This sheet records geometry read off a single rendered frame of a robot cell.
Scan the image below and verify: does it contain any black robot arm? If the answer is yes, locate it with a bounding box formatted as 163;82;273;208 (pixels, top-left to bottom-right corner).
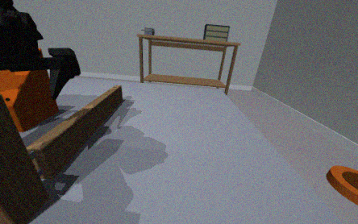
0;0;44;52

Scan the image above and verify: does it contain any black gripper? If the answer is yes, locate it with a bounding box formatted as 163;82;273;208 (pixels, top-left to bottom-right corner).
0;35;81;100

